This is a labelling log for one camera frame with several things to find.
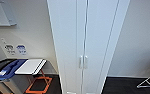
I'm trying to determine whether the white wall board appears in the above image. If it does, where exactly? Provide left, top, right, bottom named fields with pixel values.
left=0, top=0, right=18, bottom=28

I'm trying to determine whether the white door handle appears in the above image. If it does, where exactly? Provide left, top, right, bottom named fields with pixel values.
left=83, top=55, right=89, bottom=70
left=79, top=55, right=84, bottom=70

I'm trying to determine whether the white wardrobe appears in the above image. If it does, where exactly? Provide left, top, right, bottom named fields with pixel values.
left=46, top=0, right=131, bottom=94

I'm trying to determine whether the blue plastic case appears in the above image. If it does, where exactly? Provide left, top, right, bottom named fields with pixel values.
left=0, top=59, right=27, bottom=81

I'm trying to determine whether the blue wall sticker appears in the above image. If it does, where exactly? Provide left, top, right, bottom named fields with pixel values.
left=16, top=44, right=28, bottom=55

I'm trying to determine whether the orange metal frame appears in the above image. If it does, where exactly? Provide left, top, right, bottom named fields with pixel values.
left=24, top=75, right=53, bottom=94

